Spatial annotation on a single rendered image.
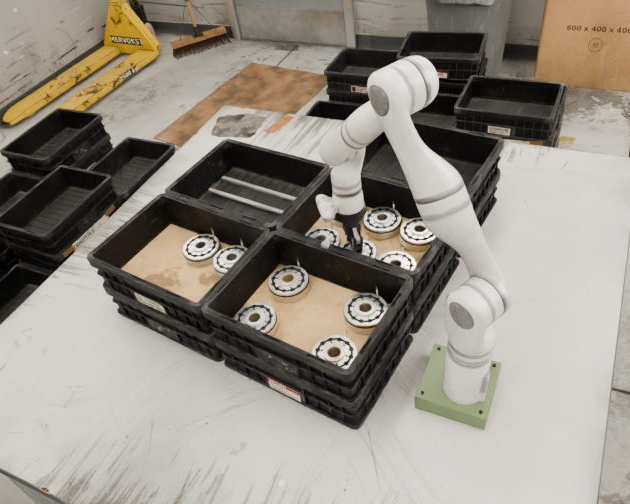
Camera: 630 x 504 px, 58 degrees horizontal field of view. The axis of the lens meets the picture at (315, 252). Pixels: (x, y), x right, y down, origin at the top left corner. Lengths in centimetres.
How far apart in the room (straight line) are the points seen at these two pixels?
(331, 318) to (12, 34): 389
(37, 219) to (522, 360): 199
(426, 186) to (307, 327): 51
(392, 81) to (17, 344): 130
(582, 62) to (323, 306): 287
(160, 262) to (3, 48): 336
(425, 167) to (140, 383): 93
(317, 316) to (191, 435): 40
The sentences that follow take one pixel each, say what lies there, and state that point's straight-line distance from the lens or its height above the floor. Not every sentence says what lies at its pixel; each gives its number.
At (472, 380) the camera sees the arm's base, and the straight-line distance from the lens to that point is 126.
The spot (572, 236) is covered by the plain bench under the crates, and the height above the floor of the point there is 70.
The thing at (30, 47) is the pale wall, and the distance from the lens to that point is 496.
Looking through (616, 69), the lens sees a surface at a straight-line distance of 396.
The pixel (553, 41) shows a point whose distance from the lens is 394.
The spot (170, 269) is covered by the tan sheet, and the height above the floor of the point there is 83.
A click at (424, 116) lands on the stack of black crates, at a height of 38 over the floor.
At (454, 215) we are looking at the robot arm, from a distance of 103.
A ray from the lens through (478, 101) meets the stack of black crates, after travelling 281.
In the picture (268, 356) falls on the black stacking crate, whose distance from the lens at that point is 130.
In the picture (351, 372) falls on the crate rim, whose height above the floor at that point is 93.
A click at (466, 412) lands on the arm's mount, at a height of 74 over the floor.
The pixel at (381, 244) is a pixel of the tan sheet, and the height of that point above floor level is 83.
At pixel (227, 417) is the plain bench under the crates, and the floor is 70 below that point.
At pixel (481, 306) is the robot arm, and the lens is 108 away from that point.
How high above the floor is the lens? 188
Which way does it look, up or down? 43 degrees down
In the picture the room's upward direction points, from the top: 10 degrees counter-clockwise
